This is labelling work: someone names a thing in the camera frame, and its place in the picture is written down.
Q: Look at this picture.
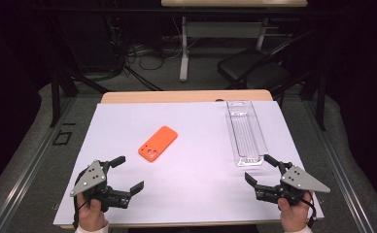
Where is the metal floor rail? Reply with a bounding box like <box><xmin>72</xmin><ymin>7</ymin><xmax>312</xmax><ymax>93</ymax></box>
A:
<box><xmin>0</xmin><ymin>96</ymin><xmax>78</xmax><ymax>233</ymax></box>
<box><xmin>301</xmin><ymin>100</ymin><xmax>375</xmax><ymax>233</ymax></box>

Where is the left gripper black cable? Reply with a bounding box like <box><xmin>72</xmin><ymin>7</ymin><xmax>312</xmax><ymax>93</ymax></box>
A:
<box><xmin>72</xmin><ymin>174</ymin><xmax>91</xmax><ymax>228</ymax></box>

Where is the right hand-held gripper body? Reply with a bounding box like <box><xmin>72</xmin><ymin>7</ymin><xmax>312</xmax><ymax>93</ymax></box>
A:
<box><xmin>255</xmin><ymin>161</ymin><xmax>331</xmax><ymax>207</ymax></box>

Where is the person's left hand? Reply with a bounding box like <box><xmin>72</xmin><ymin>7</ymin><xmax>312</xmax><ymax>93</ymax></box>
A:
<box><xmin>76</xmin><ymin>196</ymin><xmax>109</xmax><ymax>232</ymax></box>

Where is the person's right hand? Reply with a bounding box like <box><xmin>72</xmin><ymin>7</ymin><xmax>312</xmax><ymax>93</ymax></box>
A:
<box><xmin>277</xmin><ymin>191</ymin><xmax>313</xmax><ymax>233</ymax></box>

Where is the tangle of floor cables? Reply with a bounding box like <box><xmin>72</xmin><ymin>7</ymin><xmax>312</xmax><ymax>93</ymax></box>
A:
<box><xmin>107</xmin><ymin>16</ymin><xmax>185</xmax><ymax>91</ymax></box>

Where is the black folding chair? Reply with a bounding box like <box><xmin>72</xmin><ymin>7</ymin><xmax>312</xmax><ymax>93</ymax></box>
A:
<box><xmin>217</xmin><ymin>30</ymin><xmax>317</xmax><ymax>98</ymax></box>

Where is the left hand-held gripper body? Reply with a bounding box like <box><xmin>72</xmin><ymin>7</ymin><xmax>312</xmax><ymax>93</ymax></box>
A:
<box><xmin>69</xmin><ymin>159</ymin><xmax>132</xmax><ymax>213</ymax></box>

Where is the white paper sheet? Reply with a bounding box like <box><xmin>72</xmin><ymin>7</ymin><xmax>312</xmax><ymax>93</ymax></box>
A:
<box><xmin>52</xmin><ymin>100</ymin><xmax>326</xmax><ymax>226</ymax></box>

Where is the orange phone case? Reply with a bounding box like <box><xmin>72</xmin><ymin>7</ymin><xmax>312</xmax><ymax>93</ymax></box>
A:
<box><xmin>137</xmin><ymin>125</ymin><xmax>179</xmax><ymax>163</ymax></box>

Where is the white-legged desk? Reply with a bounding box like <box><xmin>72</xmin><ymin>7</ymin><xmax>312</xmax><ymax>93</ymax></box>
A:
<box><xmin>160</xmin><ymin>0</ymin><xmax>309</xmax><ymax>83</ymax></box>

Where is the clear plastic packaging tray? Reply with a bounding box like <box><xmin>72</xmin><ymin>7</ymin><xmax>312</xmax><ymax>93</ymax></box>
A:
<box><xmin>224</xmin><ymin>99</ymin><xmax>270</xmax><ymax>168</ymax></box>

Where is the black metal stand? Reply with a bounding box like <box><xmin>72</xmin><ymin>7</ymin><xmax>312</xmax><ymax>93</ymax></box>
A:
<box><xmin>49</xmin><ymin>18</ymin><xmax>112</xmax><ymax>128</ymax></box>
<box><xmin>299</xmin><ymin>32</ymin><xmax>327</xmax><ymax>132</ymax></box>

